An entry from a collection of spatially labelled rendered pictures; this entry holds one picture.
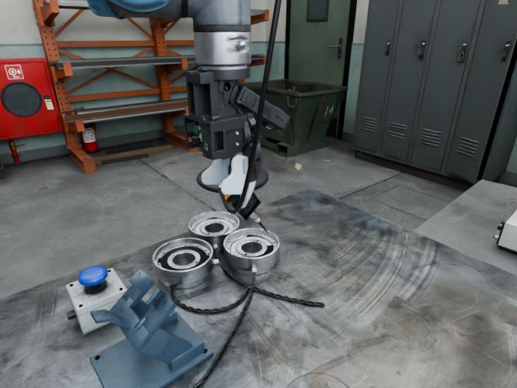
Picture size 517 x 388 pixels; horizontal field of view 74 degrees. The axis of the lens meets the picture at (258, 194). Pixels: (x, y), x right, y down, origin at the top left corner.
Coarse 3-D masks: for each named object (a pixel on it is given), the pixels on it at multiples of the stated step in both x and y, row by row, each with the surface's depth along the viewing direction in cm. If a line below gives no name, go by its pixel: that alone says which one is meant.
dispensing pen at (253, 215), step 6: (222, 180) 53; (252, 192) 57; (228, 198) 56; (234, 198) 55; (252, 198) 57; (228, 204) 56; (234, 204) 55; (252, 204) 58; (258, 204) 58; (240, 210) 56; (246, 210) 57; (252, 210) 58; (240, 216) 58; (246, 216) 58; (252, 216) 60; (258, 222) 62; (264, 228) 63
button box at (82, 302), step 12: (108, 276) 54; (72, 288) 52; (84, 288) 51; (96, 288) 51; (108, 288) 52; (120, 288) 52; (72, 300) 49; (84, 300) 49; (96, 300) 49; (108, 300) 50; (72, 312) 51; (84, 312) 48; (84, 324) 49; (96, 324) 50
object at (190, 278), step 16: (176, 240) 65; (192, 240) 65; (160, 256) 62; (176, 256) 63; (192, 256) 63; (160, 272) 57; (176, 272) 56; (192, 272) 57; (208, 272) 60; (176, 288) 58
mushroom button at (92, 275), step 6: (84, 270) 51; (90, 270) 51; (96, 270) 51; (102, 270) 51; (78, 276) 50; (84, 276) 50; (90, 276) 50; (96, 276) 50; (102, 276) 50; (84, 282) 49; (90, 282) 49; (96, 282) 50
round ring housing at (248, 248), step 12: (252, 228) 69; (228, 240) 66; (252, 240) 67; (276, 240) 66; (228, 252) 61; (240, 252) 63; (252, 252) 68; (264, 252) 63; (276, 252) 62; (228, 264) 64; (240, 264) 60; (252, 264) 60; (264, 264) 61
